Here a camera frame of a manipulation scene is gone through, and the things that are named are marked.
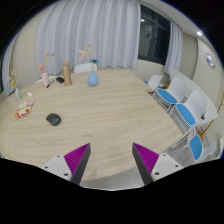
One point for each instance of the colourful snack packet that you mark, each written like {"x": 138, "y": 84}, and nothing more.
{"x": 23, "y": 109}

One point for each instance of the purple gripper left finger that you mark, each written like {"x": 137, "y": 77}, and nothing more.
{"x": 71, "y": 166}

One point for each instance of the blue ceramic vase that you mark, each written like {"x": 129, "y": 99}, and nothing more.
{"x": 93, "y": 78}

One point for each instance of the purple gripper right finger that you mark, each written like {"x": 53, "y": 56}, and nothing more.
{"x": 153, "y": 166}

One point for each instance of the white chair behind table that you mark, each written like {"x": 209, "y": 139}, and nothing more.
{"x": 86, "y": 67}

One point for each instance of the black pen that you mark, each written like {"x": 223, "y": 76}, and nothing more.
{"x": 51, "y": 82}

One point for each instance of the white chair blue seat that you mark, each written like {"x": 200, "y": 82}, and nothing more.
{"x": 186, "y": 115}
{"x": 198, "y": 151}
{"x": 154, "y": 82}
{"x": 174, "y": 94}

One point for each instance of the white curtain centre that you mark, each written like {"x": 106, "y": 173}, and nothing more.
{"x": 108, "y": 29}

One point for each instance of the white curtain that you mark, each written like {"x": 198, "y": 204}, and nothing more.
{"x": 174, "y": 55}
{"x": 108, "y": 29}
{"x": 6, "y": 68}

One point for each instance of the small white card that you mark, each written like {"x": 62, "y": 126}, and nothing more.
{"x": 29, "y": 94}

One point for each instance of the black computer mouse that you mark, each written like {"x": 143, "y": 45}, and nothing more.
{"x": 53, "y": 119}

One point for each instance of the dark window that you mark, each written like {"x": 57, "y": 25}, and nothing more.
{"x": 154, "y": 36}

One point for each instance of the small black box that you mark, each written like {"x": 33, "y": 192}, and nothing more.
{"x": 60, "y": 79}

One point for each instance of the green vase with flowers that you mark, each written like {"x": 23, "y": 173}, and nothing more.
{"x": 13, "y": 78}

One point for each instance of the white chair blue seat near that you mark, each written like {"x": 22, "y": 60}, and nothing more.
{"x": 198, "y": 151}

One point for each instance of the gold thermos bottle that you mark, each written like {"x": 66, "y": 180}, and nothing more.
{"x": 66, "y": 73}

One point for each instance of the white curtain left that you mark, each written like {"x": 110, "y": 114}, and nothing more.
{"x": 6, "y": 68}

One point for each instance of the white chair blue seat far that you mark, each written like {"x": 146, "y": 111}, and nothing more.
{"x": 154, "y": 82}

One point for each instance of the white curtain right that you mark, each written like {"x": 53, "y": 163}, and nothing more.
{"x": 174, "y": 55}

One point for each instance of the pink vase with flowers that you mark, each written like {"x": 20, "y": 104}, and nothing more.
{"x": 42, "y": 68}

